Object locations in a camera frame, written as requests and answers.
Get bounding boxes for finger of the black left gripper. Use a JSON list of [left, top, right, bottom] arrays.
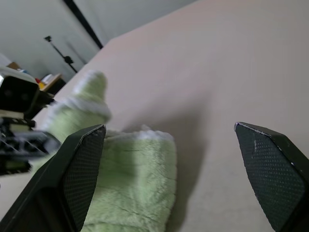
[[24, 131, 61, 159]]

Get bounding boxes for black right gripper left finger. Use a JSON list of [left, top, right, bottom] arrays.
[[0, 124, 107, 232]]

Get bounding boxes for green towel with white trim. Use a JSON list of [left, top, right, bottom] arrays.
[[40, 70, 177, 232]]

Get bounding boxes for black tripod stand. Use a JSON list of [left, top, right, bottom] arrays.
[[43, 35, 78, 73]]

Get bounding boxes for wooden desk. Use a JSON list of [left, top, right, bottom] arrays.
[[38, 73, 67, 96]]

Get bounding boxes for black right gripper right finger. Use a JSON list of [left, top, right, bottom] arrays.
[[234, 122, 309, 232]]

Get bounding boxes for dark wall strip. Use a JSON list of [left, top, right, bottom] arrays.
[[63, 0, 104, 49]]

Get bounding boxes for brown cardboard box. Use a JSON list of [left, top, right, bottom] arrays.
[[7, 62, 23, 71]]

